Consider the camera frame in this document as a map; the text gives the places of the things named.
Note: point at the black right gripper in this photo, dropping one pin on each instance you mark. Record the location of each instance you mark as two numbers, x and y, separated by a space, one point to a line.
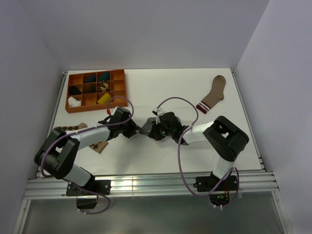
154 133

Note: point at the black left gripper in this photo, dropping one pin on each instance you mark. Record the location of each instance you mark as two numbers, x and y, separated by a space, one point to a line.
133 127

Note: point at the grey sock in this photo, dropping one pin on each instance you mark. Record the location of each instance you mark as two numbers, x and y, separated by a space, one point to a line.
147 127

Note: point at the white sock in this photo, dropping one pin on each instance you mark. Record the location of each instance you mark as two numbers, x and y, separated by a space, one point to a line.
73 102

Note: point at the black sock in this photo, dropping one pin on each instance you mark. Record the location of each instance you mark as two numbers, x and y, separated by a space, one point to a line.
73 91

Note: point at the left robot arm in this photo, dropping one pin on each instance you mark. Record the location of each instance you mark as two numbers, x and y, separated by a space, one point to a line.
58 153

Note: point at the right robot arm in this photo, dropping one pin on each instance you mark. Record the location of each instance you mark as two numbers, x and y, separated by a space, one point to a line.
226 138

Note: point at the yellow rolled sock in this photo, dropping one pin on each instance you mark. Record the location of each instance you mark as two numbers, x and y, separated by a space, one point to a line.
104 99

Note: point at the tan argyle sock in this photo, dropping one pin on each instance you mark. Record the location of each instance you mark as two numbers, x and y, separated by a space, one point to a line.
97 147

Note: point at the brown argyle rolled sock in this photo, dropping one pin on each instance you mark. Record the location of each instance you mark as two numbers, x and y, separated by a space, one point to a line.
103 86

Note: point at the orange compartment tray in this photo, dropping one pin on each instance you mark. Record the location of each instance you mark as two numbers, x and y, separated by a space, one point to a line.
118 91

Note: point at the dark brown rolled sock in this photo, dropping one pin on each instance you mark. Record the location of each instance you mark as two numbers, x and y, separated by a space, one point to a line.
89 88

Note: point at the dark blue rolled sock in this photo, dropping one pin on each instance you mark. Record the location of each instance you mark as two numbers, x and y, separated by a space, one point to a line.
90 79

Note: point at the tan sock maroon striped cuff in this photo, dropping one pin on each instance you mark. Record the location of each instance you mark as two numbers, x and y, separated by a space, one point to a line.
215 95

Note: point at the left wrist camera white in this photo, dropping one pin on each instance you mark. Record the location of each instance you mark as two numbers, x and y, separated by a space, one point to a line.
111 111

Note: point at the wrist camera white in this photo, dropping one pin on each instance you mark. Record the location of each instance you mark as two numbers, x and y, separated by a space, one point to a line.
158 112
111 111

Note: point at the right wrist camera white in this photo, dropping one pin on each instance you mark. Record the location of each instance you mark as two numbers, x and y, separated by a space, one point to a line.
158 112

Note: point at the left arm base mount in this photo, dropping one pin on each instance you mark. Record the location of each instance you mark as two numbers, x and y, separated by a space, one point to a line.
87 196

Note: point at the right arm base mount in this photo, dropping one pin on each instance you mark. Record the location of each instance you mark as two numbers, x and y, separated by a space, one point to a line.
206 183

